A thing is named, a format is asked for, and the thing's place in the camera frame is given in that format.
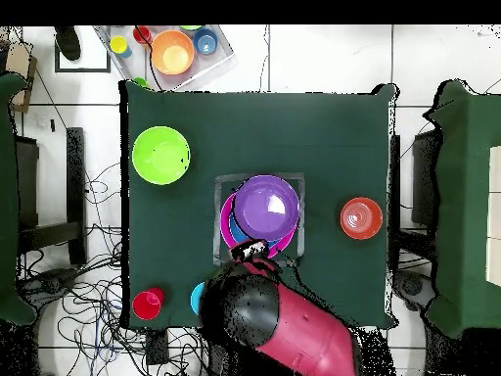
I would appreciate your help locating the blue cup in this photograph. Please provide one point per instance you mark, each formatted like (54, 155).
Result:
(206, 42)

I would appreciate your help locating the black floor device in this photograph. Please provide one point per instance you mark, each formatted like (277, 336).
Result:
(51, 282)
(411, 286)

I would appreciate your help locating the brown cardboard box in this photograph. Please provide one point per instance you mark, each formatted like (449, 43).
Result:
(21, 66)

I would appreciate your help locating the black table leg frame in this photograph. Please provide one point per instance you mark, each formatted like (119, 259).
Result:
(75, 176)
(420, 176)

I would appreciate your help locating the black power strip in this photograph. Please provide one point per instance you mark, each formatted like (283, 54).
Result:
(156, 346)

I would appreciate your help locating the small cyan bowl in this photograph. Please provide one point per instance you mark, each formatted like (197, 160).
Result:
(197, 299)

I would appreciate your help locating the large pink bowl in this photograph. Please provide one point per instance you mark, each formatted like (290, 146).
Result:
(225, 227)

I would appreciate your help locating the large blue bowl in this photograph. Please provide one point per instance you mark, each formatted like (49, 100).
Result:
(235, 231)

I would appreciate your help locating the person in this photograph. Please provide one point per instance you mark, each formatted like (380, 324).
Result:
(67, 43)

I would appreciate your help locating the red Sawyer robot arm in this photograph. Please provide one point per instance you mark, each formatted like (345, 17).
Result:
(297, 329)

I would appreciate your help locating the green covered side table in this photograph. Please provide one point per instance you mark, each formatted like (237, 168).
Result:
(465, 196)
(8, 196)

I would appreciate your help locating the large orange bowl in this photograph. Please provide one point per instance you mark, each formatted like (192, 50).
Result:
(172, 53)

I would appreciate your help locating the yellow cup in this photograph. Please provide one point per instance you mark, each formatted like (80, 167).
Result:
(118, 45)

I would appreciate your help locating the clear plastic tray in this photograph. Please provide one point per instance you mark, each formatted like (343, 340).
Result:
(135, 64)

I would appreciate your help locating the large green bowl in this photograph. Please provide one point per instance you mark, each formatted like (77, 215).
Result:
(160, 155)

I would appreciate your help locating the black floor tape frame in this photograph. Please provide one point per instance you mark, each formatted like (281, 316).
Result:
(82, 71)

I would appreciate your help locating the beige box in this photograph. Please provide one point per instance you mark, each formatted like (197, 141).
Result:
(494, 215)

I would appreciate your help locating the red cup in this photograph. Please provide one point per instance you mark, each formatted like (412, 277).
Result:
(141, 35)
(145, 305)

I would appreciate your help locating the orange ribbed bowl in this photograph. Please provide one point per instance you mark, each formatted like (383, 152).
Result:
(361, 218)

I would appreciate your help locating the green cup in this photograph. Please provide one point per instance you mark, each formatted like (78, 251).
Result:
(141, 82)

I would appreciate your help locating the dark green table cloth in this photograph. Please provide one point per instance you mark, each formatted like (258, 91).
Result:
(254, 113)

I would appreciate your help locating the purple bowl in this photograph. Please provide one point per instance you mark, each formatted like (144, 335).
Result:
(258, 211)

